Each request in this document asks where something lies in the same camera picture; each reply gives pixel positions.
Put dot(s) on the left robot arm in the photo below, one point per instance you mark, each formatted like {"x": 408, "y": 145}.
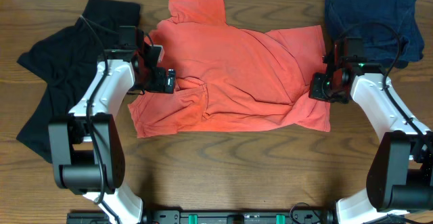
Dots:
{"x": 86, "y": 152}

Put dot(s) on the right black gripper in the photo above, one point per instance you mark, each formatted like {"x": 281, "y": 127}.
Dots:
{"x": 316, "y": 93}

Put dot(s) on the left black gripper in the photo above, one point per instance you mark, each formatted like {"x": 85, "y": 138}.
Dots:
{"x": 157, "y": 86}

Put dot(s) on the black t-shirt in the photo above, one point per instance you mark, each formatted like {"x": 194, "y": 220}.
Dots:
{"x": 67, "y": 62}

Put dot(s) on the red t-shirt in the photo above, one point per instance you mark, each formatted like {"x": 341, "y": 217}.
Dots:
{"x": 230, "y": 79}

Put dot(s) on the folded dark blue garment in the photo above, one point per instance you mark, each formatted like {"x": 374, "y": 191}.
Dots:
{"x": 381, "y": 24}

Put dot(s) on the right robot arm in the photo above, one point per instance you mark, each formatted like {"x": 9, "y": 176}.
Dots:
{"x": 399, "y": 180}

